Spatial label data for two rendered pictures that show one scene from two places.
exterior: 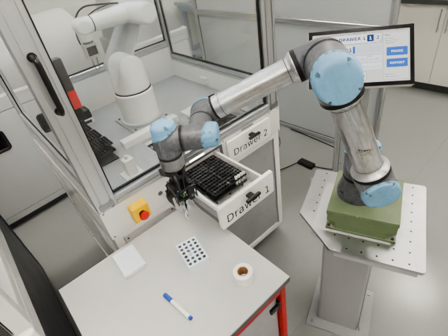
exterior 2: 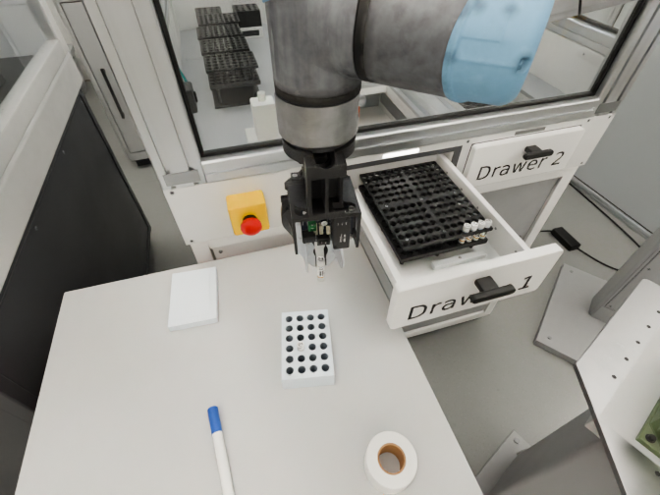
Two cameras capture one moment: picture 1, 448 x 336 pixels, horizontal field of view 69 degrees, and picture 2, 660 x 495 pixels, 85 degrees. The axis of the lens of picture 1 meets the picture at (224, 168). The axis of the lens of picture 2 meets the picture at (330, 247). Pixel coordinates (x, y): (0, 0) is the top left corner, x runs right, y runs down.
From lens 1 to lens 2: 0.66 m
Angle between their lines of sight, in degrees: 17
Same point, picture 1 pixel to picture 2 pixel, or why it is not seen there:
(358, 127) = not seen: outside the picture
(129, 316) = (130, 416)
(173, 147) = (324, 43)
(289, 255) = (478, 369)
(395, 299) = not seen: outside the picture
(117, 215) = (201, 204)
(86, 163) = (139, 57)
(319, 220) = (623, 410)
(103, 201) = (175, 166)
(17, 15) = not seen: outside the picture
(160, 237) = (269, 277)
